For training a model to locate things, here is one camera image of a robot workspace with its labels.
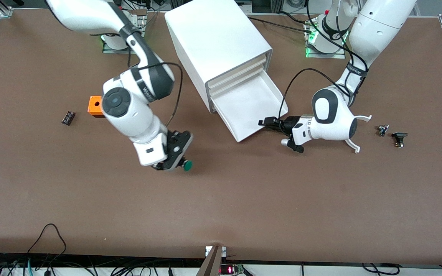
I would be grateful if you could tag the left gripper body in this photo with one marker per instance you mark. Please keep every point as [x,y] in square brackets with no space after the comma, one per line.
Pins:
[289,123]

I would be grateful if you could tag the green mushroom push button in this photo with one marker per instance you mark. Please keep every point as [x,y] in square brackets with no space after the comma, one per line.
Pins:
[187,165]

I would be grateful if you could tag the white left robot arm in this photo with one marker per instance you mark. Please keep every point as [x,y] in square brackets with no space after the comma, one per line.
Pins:
[332,115]

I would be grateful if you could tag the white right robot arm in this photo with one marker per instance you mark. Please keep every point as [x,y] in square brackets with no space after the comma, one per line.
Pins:
[129,115]

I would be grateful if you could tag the white curved plastic piece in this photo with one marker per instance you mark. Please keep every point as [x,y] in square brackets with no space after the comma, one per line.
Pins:
[363,117]

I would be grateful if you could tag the dark cylindrical capacitor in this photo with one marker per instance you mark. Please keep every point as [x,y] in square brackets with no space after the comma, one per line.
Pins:
[68,117]

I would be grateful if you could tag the small black electrical component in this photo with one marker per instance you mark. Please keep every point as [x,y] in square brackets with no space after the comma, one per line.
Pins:
[399,135]

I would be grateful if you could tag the circuit board with red light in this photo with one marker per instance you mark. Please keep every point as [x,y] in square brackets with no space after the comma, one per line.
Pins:
[228,270]

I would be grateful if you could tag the orange button enclosure box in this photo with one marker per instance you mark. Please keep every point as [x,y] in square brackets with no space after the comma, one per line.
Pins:
[91,109]

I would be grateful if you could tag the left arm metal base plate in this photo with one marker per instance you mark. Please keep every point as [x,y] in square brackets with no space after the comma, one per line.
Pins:
[326,55]

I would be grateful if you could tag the small grey metal switch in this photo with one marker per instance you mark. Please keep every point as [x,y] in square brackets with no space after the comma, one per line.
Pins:
[382,130]

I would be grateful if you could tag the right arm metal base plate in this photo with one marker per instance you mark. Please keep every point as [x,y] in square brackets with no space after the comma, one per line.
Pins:
[108,50]

